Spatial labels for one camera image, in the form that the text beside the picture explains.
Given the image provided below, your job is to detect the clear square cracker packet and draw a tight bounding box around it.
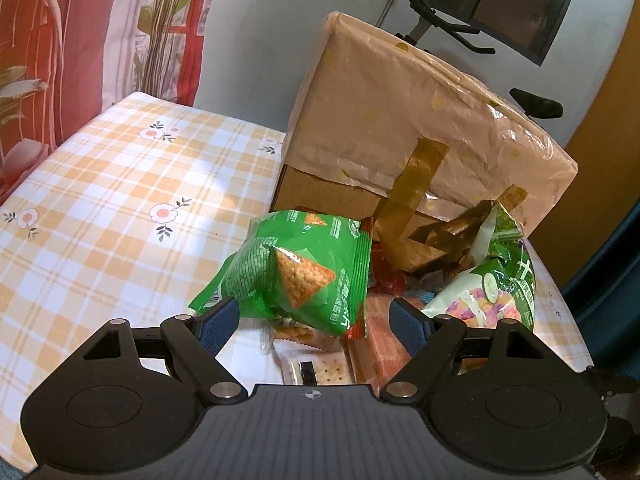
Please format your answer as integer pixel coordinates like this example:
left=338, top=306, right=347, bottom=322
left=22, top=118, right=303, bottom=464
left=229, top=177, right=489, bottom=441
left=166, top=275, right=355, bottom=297
left=274, top=337, right=357, bottom=387

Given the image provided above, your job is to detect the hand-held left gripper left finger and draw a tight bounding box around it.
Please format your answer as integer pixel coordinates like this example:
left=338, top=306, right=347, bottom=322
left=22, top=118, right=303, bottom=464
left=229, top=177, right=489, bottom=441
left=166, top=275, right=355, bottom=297
left=82, top=296, right=248, bottom=404

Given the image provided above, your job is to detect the orange checked floral tablecloth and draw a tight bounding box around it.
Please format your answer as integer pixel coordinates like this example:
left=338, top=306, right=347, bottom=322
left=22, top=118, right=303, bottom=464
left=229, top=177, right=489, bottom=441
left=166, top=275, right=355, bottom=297
left=0, top=91, right=596, bottom=476

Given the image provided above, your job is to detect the green triangle chip bag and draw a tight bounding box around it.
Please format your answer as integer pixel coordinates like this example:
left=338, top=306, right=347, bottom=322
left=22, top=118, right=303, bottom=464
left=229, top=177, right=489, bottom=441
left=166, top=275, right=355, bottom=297
left=189, top=210, right=375, bottom=342

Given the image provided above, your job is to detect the orange wooden panel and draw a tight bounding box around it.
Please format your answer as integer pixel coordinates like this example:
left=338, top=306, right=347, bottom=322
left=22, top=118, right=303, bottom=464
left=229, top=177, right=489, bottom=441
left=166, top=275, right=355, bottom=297
left=562, top=0, right=640, bottom=286

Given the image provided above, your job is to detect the white green vegetable cracker bag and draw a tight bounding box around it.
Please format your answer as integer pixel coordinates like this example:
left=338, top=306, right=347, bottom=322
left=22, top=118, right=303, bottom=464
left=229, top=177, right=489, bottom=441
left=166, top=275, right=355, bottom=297
left=422, top=200, right=537, bottom=333

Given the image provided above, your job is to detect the red snack packet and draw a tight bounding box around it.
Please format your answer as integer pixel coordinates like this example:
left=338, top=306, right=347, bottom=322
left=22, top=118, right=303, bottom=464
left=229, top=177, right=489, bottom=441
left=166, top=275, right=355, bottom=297
left=370, top=242, right=408, bottom=295

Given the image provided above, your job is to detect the clear brown snack packet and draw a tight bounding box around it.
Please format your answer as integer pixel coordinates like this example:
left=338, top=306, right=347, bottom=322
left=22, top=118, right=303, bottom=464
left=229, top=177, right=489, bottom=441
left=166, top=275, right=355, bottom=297
left=272, top=317, right=346, bottom=353

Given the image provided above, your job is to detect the orange snack packet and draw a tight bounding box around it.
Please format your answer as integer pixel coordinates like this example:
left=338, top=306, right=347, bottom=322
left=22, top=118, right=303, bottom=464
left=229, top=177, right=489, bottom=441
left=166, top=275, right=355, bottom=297
left=347, top=294, right=416, bottom=392

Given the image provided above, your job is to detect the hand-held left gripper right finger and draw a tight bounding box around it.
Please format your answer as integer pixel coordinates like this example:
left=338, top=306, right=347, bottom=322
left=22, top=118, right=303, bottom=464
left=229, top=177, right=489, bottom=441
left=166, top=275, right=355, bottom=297
left=381, top=296, right=551, bottom=404

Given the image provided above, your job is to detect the dark framed window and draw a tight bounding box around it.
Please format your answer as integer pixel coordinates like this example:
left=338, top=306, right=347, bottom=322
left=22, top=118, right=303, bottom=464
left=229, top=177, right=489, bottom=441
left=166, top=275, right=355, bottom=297
left=440, top=0, right=583, bottom=66

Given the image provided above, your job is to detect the red white floral curtain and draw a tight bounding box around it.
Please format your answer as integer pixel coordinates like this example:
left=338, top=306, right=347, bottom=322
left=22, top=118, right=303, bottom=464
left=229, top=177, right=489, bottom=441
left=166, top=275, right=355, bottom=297
left=0, top=0, right=221, bottom=206

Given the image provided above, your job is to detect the cardboard box with plastic liner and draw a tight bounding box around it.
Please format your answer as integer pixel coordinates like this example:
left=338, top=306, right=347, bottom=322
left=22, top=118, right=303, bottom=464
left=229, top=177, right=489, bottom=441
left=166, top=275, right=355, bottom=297
left=272, top=10, right=578, bottom=281

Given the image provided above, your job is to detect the black exercise bike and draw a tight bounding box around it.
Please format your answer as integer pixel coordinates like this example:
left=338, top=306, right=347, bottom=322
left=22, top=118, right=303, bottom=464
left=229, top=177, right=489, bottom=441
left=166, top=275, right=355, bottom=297
left=375, top=0, right=563, bottom=121

